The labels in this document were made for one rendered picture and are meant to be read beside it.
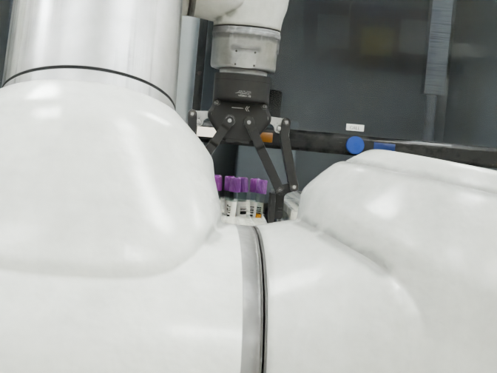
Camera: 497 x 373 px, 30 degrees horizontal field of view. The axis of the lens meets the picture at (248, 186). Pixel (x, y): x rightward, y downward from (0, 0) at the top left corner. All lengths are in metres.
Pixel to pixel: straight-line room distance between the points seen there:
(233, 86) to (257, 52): 0.05
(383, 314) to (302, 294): 0.04
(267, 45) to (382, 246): 0.78
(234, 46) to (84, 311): 0.81
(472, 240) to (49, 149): 0.21
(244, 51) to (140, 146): 0.75
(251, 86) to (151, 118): 0.73
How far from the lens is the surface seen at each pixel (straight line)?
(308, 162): 2.33
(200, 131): 1.54
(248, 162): 2.17
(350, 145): 1.54
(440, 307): 0.45
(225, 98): 1.21
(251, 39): 1.20
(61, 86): 0.48
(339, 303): 0.44
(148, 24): 0.53
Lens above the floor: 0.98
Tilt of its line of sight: 3 degrees down
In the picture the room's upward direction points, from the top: 5 degrees clockwise
